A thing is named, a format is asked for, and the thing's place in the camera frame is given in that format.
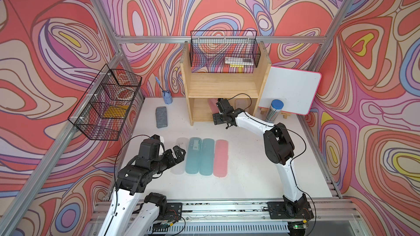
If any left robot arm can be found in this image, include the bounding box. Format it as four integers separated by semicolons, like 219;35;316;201
98;135;187;236

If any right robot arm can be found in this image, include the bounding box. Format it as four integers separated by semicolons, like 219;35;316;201
213;98;314;221

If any wooden two-tier shelf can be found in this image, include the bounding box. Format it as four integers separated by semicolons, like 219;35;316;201
180;42;272;125

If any box in shelf basket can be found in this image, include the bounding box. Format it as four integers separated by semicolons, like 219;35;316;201
224;56;254;67

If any pencil tube blue lid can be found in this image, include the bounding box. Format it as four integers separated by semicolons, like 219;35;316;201
265;99;284;123

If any grey felt eraser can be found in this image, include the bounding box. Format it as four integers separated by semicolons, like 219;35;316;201
155;107;168;128

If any blue pen cup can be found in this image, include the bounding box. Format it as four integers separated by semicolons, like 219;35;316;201
155;76;173;105

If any tape roll in basket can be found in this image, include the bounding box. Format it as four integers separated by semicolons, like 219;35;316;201
116;87;135;102

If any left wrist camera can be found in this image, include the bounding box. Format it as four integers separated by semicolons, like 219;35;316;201
151;134;166;153

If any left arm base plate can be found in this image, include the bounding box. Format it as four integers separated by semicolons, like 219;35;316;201
144;202;183;222

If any black wire basket on shelf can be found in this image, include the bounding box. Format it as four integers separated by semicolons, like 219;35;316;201
189;29;261;73

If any yellow item in wall basket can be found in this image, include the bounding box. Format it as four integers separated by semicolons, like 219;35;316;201
103;106;129;119

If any white board pink frame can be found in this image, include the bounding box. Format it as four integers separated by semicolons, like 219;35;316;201
258;67;322;115

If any black wire basket on wall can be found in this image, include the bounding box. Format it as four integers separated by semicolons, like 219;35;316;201
67;64;142;141

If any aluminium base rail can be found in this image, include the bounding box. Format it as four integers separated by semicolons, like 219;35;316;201
81;198;371;236

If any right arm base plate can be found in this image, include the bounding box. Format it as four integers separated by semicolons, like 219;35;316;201
267;202;315;220

